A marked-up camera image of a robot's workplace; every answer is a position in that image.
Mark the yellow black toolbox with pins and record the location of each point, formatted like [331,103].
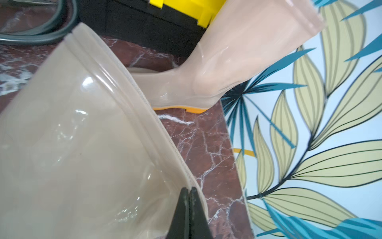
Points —
[167,26]

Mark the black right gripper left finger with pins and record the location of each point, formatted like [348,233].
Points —
[180,225]

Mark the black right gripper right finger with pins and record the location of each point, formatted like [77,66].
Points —
[199,228]

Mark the beige boot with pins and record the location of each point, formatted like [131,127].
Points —
[245,38]
[84,156]

